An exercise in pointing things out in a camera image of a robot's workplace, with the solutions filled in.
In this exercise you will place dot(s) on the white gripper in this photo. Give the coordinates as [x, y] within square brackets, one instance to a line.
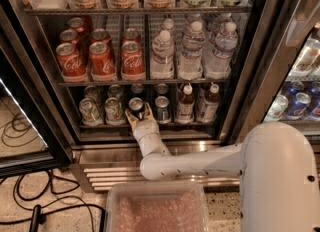
[145, 128]

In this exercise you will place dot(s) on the blue pepsi can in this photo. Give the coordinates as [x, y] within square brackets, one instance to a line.
[162, 109]
[136, 107]

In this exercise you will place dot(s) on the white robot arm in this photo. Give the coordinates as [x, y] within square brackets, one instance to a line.
[275, 165]

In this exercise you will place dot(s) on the green-white can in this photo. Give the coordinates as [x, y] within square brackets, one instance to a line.
[114, 114]
[90, 112]
[93, 92]
[116, 91]

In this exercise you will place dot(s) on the rear left pepsi can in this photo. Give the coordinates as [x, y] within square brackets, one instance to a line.
[137, 90]

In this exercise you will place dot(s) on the rear right pepsi can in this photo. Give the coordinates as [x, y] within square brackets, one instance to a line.
[161, 90]

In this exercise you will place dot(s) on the front left green-white can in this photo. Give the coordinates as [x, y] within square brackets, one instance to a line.
[90, 112]

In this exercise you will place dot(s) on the rear left green-white can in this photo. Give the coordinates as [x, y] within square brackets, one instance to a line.
[93, 92]

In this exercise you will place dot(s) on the steel fridge base grille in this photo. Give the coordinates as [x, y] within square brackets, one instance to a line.
[99, 167]

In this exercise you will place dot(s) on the front right coca-cola can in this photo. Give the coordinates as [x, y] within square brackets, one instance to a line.
[131, 58]

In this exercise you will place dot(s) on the coca-cola can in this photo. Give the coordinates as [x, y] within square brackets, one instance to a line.
[131, 58]
[70, 60]
[101, 58]

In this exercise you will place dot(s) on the front middle coca-cola can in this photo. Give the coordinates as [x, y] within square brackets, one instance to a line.
[101, 58]

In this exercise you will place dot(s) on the front left coca-cola can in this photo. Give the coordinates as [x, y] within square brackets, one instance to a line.
[70, 60]

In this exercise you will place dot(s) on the second row right coke can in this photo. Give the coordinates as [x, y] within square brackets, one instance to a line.
[131, 34]

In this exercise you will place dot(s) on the second row coke can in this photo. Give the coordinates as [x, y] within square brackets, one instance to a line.
[70, 36]
[131, 34]
[101, 35]

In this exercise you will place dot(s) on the second row middle coke can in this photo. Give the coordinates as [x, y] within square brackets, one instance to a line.
[101, 35]

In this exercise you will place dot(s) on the second row left coke can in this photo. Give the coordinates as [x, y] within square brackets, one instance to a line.
[70, 36]

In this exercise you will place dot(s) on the open glass fridge door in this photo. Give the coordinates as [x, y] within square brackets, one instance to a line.
[22, 84]

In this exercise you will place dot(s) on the rear left coke can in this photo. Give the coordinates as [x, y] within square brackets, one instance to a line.
[81, 24]

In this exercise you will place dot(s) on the right glass fridge door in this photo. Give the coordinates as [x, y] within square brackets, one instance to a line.
[275, 33]

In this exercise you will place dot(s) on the left tea bottle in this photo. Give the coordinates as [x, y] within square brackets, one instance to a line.
[185, 104]

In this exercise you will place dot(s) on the tea bottle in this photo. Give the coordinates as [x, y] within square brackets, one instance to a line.
[185, 104]
[208, 104]

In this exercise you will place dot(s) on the front left water bottle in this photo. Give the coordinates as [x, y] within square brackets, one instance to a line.
[162, 52]

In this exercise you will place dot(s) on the water bottle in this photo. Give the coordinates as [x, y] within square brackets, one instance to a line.
[217, 24]
[168, 24]
[162, 52]
[192, 43]
[217, 64]

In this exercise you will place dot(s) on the right tea bottle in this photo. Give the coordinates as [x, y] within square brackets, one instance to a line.
[208, 104]

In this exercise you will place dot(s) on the front middle water bottle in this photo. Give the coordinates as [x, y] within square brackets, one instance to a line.
[192, 43]

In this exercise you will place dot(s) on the clear plastic bin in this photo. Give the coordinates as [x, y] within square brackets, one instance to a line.
[157, 207]

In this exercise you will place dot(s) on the front right water bottle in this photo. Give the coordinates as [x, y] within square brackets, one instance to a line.
[217, 64]

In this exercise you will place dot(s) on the rear left water bottle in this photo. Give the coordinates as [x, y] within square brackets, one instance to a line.
[168, 24]

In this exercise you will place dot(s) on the rear right water bottle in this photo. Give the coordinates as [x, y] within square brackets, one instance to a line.
[217, 24]

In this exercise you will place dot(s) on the bottom wire shelf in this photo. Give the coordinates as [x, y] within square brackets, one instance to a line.
[169, 125]

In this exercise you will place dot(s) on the wire shelf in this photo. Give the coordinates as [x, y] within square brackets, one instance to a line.
[137, 11]
[169, 125]
[144, 82]

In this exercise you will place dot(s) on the middle wire shelf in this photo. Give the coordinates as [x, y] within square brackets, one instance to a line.
[144, 82]

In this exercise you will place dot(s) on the upper wire shelf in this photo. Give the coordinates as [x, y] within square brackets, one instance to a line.
[137, 11]

